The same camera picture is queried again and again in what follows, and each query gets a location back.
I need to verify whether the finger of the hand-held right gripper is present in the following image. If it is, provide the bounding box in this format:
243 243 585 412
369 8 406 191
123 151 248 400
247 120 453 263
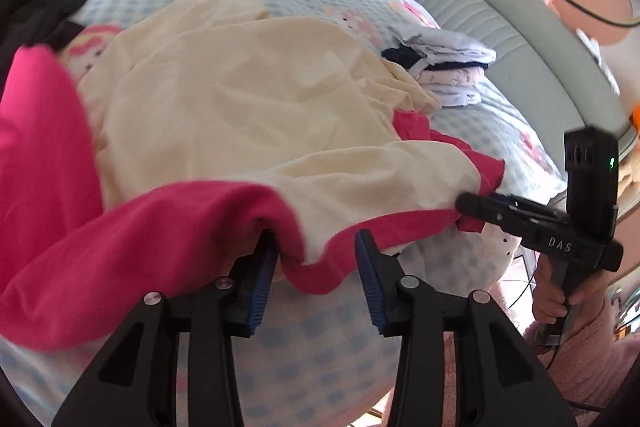
456 193 568 240

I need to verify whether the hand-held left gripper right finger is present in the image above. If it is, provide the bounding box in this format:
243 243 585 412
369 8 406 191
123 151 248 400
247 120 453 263
355 229 578 427

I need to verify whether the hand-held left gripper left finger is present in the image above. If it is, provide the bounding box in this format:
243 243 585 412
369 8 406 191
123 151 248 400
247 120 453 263
52 237 278 427

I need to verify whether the pink and cream shirt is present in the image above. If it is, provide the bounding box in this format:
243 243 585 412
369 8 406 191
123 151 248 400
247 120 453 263
0 0 506 353

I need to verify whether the person's right forearm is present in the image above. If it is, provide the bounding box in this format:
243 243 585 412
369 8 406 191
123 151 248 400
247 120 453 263
520 292 640 408

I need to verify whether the person's right hand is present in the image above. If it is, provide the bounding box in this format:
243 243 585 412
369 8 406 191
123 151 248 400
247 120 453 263
531 259 608 323

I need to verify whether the grey padded headboard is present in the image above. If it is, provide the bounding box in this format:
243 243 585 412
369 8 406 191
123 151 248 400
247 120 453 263
365 0 633 158

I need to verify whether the black jacket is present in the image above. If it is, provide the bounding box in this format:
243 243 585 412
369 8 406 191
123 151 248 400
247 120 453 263
0 0 118 52

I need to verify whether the white folded strappy garment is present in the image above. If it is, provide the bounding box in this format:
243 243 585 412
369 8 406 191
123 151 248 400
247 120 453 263
430 82 483 108

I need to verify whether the black cable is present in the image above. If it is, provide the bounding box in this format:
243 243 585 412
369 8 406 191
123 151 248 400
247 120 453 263
537 337 607 412

